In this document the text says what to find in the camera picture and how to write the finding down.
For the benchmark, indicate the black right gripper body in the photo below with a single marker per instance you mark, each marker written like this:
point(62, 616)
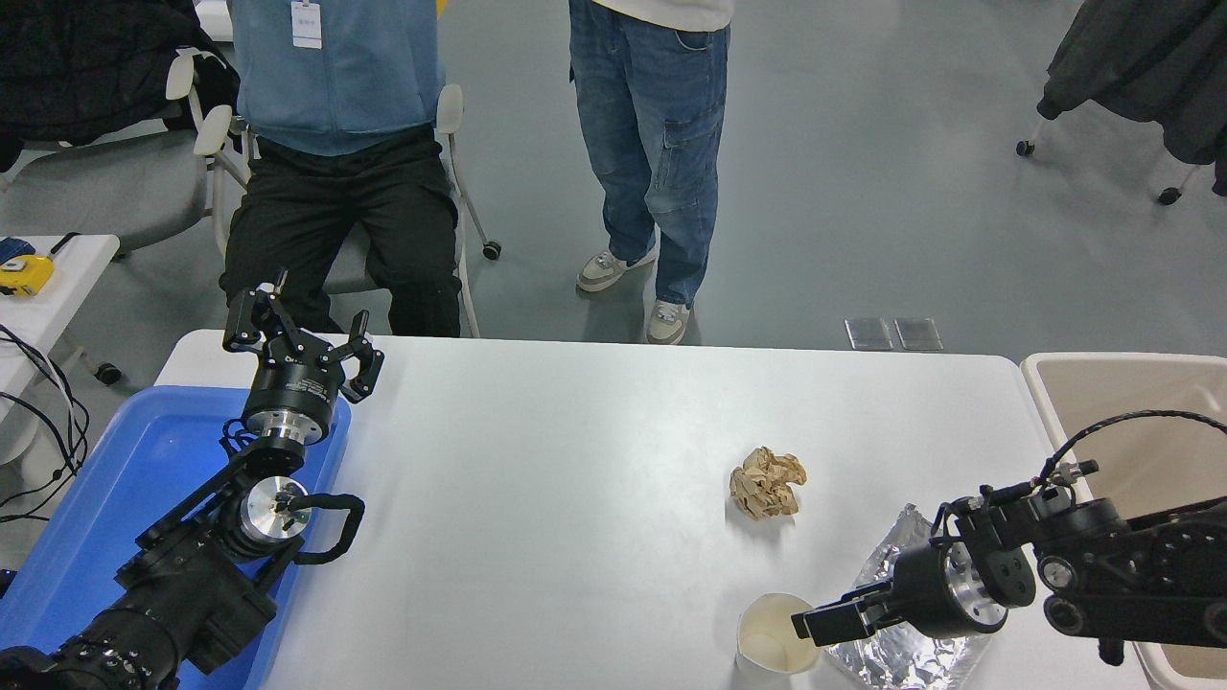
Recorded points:
point(920, 589)

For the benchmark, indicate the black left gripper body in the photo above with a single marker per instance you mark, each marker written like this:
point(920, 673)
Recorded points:
point(294, 388)

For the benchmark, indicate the white paper cup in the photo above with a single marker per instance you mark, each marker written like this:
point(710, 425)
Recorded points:
point(767, 637)

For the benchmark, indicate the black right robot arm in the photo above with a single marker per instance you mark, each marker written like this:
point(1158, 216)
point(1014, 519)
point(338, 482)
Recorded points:
point(1131, 565)

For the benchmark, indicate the silver foil tray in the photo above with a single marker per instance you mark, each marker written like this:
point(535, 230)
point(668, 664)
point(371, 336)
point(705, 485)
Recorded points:
point(891, 661)

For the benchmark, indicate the white office chair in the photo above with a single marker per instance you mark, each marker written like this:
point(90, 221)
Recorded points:
point(347, 273)

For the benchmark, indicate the crumpled tan paper ball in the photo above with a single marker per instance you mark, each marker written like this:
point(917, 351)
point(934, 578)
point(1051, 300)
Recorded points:
point(767, 484)

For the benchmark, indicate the seated person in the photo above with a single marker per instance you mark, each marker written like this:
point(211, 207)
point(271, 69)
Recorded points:
point(335, 192)

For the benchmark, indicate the blue plastic tray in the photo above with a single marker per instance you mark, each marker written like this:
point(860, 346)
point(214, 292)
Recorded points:
point(144, 470)

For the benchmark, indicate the white side table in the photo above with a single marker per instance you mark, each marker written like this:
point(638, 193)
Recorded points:
point(67, 287)

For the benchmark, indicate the grey office chair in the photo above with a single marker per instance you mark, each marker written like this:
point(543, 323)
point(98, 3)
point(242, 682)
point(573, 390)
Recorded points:
point(105, 192)

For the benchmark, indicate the yellow tape measure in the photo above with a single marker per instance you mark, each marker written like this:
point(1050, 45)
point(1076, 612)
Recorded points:
point(27, 275)

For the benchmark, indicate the small blue object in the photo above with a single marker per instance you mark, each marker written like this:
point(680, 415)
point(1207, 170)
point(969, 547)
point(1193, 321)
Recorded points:
point(14, 249)

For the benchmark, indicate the clear floor plate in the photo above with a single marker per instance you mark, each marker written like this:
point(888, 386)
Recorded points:
point(868, 333)
point(918, 333)

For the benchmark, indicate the large pale bin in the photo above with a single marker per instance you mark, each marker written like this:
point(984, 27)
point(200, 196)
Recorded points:
point(1131, 412)

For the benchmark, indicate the black jacket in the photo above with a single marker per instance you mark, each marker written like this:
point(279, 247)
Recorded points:
point(77, 67)

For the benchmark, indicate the standing person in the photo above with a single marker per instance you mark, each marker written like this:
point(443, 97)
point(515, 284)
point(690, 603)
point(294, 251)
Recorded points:
point(652, 144)

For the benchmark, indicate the white wheeled chair base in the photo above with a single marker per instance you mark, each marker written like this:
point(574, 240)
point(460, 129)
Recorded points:
point(1169, 195)

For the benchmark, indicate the dark hanging coat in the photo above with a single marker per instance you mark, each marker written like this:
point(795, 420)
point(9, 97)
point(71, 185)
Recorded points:
point(1141, 57)

